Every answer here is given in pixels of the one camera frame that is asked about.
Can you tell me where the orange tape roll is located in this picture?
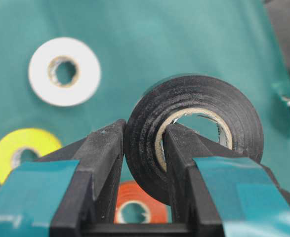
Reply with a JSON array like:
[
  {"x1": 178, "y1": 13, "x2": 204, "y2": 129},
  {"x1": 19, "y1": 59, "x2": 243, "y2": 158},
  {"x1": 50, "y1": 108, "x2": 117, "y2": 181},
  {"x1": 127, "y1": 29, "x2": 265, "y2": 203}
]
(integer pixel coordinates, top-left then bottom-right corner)
[{"x1": 114, "y1": 181, "x2": 168, "y2": 224}]

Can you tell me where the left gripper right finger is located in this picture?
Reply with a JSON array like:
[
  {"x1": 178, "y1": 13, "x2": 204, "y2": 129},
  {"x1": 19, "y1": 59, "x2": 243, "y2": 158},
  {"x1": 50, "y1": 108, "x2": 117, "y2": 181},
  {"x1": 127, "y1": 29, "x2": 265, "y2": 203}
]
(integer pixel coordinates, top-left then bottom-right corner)
[{"x1": 164, "y1": 123, "x2": 290, "y2": 237}]

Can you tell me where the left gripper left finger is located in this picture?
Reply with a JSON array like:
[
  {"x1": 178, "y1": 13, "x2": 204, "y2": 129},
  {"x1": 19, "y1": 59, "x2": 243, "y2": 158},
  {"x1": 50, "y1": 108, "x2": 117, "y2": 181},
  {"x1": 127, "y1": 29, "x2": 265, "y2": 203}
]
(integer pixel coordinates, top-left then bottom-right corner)
[{"x1": 0, "y1": 119, "x2": 126, "y2": 237}]

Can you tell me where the yellow tape roll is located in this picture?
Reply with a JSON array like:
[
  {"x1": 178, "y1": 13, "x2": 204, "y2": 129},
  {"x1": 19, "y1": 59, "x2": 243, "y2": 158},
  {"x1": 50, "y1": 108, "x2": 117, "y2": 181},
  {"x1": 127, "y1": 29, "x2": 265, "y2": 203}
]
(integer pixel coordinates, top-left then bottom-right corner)
[{"x1": 0, "y1": 128, "x2": 61, "y2": 184}]

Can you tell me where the black tape roll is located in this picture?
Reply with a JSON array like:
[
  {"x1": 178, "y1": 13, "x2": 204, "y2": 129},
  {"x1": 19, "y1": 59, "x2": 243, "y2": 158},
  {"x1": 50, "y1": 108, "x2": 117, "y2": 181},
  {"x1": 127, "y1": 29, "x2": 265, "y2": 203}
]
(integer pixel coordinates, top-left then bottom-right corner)
[{"x1": 124, "y1": 75, "x2": 264, "y2": 204}]

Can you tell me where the green table cloth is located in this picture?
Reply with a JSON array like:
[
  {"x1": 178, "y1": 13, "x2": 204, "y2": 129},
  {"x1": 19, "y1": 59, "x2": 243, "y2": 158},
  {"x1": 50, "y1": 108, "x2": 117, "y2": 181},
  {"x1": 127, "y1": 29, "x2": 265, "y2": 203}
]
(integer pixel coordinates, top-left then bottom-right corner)
[{"x1": 0, "y1": 0, "x2": 290, "y2": 191}]

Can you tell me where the white tape roll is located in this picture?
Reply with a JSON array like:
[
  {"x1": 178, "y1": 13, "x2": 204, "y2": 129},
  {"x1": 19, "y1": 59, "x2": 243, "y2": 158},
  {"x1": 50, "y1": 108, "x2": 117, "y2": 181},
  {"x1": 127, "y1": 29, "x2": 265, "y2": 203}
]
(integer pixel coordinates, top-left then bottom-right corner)
[{"x1": 28, "y1": 37, "x2": 101, "y2": 107}]

